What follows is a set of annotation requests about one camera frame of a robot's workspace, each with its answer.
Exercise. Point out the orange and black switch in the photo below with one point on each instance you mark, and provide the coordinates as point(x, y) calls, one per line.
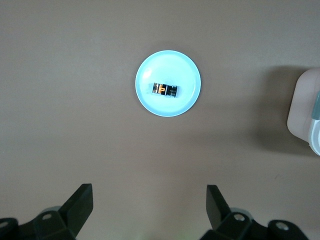
point(165, 90)

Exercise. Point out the light blue round plate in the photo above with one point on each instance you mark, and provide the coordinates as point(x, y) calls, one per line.
point(168, 65)

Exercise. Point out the brown table mat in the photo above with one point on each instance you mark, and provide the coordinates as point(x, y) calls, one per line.
point(75, 100)

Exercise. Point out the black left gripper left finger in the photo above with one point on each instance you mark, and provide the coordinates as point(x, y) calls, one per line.
point(75, 207)

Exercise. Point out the white lunch box grey clips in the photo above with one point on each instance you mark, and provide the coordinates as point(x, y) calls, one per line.
point(300, 107)

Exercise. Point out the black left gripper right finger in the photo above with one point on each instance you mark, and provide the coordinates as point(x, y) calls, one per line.
point(217, 212)

